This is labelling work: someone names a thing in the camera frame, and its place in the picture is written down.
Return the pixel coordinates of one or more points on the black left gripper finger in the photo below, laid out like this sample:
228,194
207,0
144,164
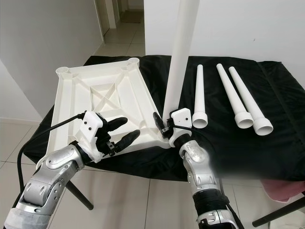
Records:
128,139
117,124

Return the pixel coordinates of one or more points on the cream plastic table top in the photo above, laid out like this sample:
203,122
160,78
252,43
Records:
90,90

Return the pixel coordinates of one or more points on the white plastic table leg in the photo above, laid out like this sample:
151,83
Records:
179,57
231,93
248,98
199,95

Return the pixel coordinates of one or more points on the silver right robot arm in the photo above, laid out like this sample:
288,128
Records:
198,167

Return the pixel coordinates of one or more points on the black metal stand leg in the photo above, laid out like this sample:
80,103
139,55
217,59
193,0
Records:
78,195
281,217

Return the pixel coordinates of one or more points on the black cloth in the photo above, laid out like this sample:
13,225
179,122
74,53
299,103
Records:
228,152

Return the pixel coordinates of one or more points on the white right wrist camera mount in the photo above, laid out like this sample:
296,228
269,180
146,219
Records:
182,118

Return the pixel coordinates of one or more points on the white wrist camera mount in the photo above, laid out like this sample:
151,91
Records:
182,118
90,124

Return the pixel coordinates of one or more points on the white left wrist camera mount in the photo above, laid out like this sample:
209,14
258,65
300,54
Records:
90,124

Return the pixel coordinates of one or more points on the white door frame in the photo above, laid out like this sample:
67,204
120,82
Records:
111,12

